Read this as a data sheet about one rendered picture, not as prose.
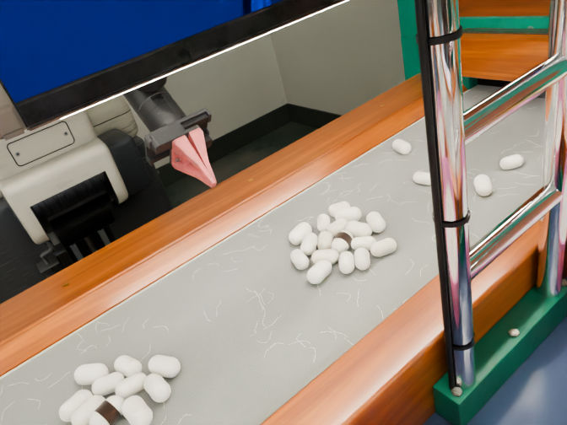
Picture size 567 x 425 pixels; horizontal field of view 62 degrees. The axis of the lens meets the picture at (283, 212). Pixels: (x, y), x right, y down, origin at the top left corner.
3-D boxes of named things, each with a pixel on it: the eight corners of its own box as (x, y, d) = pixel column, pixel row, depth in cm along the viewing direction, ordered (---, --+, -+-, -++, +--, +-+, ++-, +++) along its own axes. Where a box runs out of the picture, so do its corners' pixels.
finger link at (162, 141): (230, 164, 65) (192, 116, 68) (186, 188, 62) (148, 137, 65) (225, 189, 71) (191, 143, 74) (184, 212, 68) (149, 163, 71)
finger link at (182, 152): (245, 158, 66) (207, 110, 69) (201, 180, 63) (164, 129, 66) (239, 181, 72) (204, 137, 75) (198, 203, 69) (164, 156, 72)
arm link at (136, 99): (152, 86, 76) (119, 99, 74) (151, 54, 70) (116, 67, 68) (175, 116, 75) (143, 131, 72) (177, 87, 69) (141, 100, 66)
